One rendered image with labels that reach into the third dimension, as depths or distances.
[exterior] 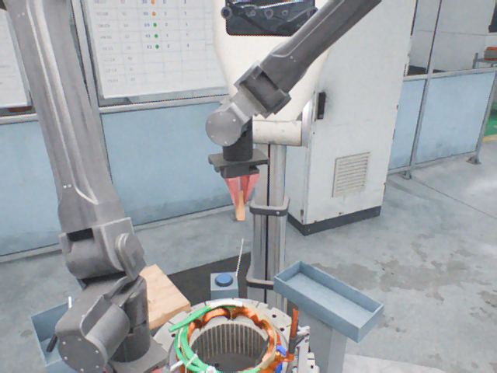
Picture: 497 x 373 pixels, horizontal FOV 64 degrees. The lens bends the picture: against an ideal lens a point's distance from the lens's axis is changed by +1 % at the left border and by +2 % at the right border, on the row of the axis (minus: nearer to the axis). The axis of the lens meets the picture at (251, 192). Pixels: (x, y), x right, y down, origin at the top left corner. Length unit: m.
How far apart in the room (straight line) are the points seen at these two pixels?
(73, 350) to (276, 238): 0.76
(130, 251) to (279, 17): 0.62
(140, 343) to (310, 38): 0.48
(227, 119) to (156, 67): 2.21
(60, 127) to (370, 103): 2.74
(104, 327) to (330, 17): 0.47
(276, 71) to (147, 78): 2.20
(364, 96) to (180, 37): 1.35
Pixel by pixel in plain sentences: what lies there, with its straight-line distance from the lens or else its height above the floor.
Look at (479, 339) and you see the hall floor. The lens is 2.68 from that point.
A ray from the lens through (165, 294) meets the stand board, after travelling 1.00.
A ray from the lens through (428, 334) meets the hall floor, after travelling 2.58.
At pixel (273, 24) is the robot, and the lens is 0.94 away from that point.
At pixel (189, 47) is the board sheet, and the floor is 1.42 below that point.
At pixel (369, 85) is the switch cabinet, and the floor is 1.16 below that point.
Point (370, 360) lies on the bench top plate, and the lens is 1.26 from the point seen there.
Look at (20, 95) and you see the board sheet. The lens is 2.76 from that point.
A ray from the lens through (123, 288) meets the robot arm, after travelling 0.54.
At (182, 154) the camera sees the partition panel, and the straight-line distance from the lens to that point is 3.03.
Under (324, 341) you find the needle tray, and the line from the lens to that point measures 1.05.
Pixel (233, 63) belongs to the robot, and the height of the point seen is 1.57.
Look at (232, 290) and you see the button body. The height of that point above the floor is 1.03.
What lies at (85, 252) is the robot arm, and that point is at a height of 1.42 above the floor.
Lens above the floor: 1.70
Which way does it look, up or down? 26 degrees down
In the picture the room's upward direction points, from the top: straight up
